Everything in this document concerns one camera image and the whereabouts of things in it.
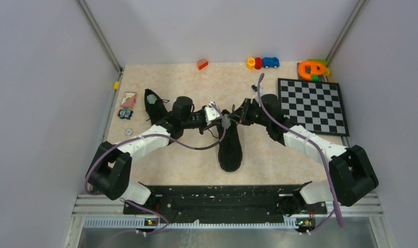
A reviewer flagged purple cable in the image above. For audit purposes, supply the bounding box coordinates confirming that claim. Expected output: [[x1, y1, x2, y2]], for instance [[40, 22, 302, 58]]
[[256, 72, 345, 235], [85, 102, 227, 237]]

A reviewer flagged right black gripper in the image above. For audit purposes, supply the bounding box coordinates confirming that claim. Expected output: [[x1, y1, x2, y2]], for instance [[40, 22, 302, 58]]
[[228, 98, 271, 127]]

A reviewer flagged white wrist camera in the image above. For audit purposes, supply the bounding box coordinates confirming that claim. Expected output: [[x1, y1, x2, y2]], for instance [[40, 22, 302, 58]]
[[203, 101, 222, 125], [251, 84, 259, 101]]

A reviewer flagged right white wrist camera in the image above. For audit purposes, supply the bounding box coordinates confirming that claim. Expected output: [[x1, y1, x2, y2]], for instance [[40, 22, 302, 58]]
[[251, 84, 259, 101]]

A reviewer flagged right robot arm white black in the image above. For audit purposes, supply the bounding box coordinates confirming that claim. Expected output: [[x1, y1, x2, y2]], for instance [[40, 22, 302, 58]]
[[229, 94, 379, 213]]

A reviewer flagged yellow toy cylinder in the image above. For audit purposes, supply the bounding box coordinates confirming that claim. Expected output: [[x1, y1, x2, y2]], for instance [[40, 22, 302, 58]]
[[246, 57, 256, 70]]

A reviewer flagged small blue black toy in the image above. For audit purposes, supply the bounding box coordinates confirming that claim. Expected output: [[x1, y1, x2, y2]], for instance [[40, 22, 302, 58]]
[[117, 108, 133, 120]]

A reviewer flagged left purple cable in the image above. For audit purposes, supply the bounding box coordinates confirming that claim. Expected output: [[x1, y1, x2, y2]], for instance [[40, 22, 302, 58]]
[[85, 102, 227, 237]]

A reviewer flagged red toy cylinder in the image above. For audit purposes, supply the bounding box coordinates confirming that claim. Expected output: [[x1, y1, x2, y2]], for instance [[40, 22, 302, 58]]
[[255, 57, 262, 70]]

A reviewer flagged orange toy brick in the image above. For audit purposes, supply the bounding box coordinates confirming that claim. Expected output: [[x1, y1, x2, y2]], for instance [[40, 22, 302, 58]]
[[197, 59, 209, 70]]

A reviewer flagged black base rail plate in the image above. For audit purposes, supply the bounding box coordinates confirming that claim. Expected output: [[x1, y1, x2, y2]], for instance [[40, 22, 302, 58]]
[[108, 184, 331, 227]]

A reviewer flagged pink triangle card box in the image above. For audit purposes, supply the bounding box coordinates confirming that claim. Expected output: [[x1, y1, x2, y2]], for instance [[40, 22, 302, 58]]
[[120, 92, 137, 109]]

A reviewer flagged small round metal disc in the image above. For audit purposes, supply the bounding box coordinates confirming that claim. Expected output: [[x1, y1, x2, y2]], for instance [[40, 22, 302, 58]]
[[125, 128, 133, 136]]

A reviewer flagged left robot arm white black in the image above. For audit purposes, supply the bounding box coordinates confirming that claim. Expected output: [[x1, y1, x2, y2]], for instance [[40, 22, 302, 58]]
[[85, 96, 226, 214]]

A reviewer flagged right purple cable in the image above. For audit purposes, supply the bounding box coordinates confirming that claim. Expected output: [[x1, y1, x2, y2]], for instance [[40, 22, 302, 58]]
[[256, 72, 345, 235]]

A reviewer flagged orange ring toy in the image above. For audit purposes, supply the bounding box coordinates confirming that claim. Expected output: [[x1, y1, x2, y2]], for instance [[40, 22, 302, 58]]
[[297, 60, 329, 82]]

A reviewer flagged blue toy car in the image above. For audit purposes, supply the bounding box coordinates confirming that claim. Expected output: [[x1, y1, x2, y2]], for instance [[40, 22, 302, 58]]
[[262, 57, 280, 69]]

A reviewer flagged black white checkerboard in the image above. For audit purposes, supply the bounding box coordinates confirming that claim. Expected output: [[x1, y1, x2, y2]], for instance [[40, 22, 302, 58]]
[[277, 79, 349, 136]]

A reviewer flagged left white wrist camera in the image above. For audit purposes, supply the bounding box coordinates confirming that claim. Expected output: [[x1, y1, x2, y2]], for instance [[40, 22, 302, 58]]
[[203, 101, 222, 125]]

